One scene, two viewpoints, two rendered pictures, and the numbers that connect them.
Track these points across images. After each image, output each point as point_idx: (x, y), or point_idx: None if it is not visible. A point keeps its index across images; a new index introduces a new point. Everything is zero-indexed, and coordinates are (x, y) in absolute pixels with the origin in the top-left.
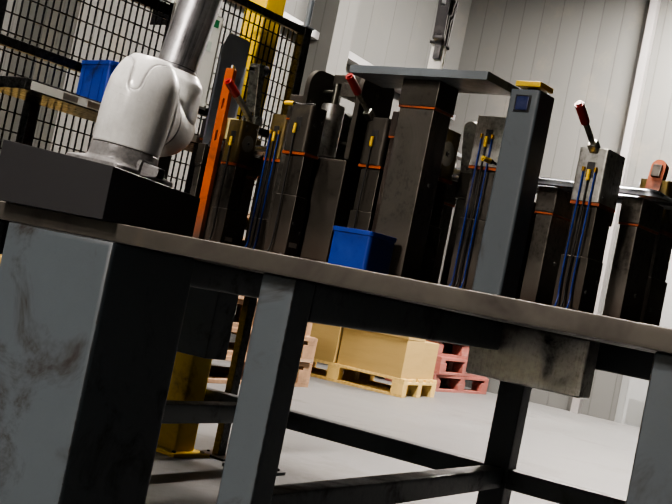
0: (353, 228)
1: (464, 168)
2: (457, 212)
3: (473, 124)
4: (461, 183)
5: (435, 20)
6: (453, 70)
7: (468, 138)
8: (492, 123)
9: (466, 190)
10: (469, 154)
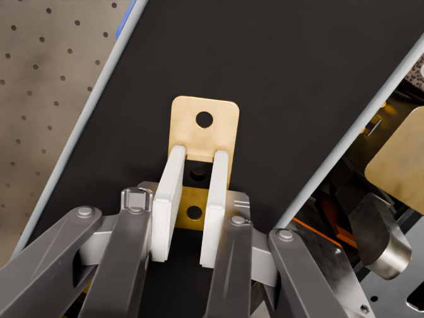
0: (129, 7)
1: (363, 202)
2: (341, 169)
3: (371, 260)
4: (355, 188)
5: (7, 262)
6: (23, 233)
7: (372, 233)
8: (256, 294)
9: (342, 194)
10: (362, 223)
